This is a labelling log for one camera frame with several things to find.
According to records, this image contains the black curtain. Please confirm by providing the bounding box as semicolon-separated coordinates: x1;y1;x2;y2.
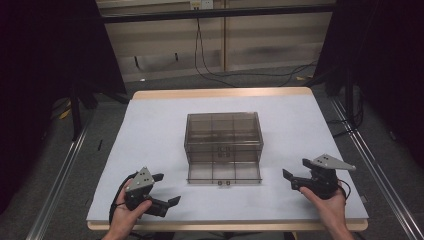
0;0;128;215
312;0;424;169

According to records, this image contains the black cable bundle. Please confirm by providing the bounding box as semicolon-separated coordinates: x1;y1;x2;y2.
326;86;366;139

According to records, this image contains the long black floor cable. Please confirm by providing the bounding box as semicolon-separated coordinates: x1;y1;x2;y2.
197;18;318;87

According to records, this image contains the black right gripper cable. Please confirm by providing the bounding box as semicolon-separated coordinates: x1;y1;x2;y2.
337;179;352;202

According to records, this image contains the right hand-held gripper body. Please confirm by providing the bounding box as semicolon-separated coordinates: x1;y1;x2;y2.
291;153;357;201

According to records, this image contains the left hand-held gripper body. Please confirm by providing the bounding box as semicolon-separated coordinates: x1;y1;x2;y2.
123;166;170;218

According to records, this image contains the transparent brown drawer cabinet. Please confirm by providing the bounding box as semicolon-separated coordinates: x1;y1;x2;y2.
183;111;265;165

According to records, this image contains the black horizontal bar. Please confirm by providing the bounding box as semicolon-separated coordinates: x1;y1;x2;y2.
99;3;338;25

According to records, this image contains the black metal stand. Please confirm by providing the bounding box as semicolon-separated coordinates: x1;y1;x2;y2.
67;81;132;142
303;61;357;129

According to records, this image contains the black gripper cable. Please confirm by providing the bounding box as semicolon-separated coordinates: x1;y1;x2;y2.
337;179;352;202
108;171;140;226

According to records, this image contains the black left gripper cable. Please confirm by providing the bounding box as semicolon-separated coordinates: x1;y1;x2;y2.
108;171;140;226

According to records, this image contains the transparent brown divided drawer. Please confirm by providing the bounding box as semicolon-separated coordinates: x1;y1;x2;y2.
186;161;263;187

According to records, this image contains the person's right hand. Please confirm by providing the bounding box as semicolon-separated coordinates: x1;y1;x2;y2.
298;181;350;232

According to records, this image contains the metal floor rail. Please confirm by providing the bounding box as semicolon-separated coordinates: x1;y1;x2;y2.
25;108;98;240
328;95;424;240

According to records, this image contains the white wall socket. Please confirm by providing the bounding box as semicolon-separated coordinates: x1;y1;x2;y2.
189;0;215;11

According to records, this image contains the white table mat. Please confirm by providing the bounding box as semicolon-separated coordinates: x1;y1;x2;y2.
85;93;370;223

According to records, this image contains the person's left hand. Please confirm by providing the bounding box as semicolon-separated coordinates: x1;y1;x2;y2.
105;181;153;238

